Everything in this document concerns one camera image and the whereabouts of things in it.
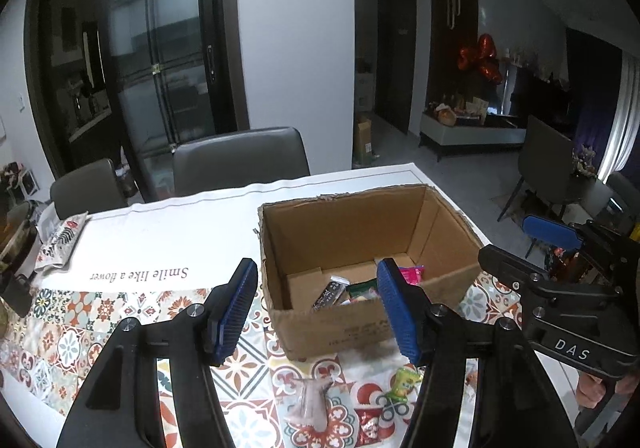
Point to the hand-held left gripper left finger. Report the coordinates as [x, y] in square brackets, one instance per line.
[232, 315]

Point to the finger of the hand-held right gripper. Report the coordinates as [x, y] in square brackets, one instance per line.
[550, 231]
[510, 268]

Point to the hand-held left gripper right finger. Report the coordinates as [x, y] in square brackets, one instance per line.
[397, 315]

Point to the green and white snack packet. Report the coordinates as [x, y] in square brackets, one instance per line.
[362, 292]

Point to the pink snack packet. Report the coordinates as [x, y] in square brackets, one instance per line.
[412, 274]

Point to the yellow green candy packet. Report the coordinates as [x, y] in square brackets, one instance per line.
[402, 383]

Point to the black snack bar packet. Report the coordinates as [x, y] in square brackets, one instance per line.
[330, 294]

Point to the brown cardboard box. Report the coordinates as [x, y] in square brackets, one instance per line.
[350, 238]

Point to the red foil candy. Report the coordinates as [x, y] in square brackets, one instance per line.
[369, 427]

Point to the clear plastic snack packet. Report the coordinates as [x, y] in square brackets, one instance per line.
[308, 403]

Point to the person's right hand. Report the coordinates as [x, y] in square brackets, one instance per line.
[592, 390]

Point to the dark chair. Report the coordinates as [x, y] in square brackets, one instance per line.
[542, 163]

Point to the flower bouquet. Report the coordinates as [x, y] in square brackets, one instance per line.
[585, 161]

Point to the patterned tablecloth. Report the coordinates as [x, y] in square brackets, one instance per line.
[125, 288]

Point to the grey curtain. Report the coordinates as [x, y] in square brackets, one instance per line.
[620, 128]

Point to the white low cabinet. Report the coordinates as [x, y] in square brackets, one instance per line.
[470, 133]

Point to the television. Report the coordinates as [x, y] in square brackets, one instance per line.
[537, 96]

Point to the woven basket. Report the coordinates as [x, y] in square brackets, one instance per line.
[446, 117]

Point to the wide grey dining chair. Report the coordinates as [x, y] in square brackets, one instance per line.
[240, 158]

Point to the tall cardboard box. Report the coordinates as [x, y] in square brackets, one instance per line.
[362, 141]

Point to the red heart balloons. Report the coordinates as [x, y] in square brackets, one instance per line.
[480, 58]

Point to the black white printed bag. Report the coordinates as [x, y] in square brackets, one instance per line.
[60, 240]

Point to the small grey dining chair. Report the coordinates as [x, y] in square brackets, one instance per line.
[90, 190]

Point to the dark wardrobe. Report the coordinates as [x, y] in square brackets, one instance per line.
[452, 18]

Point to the small white rack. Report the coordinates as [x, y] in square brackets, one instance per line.
[20, 180]

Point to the glass sliding door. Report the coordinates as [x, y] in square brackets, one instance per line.
[155, 43]

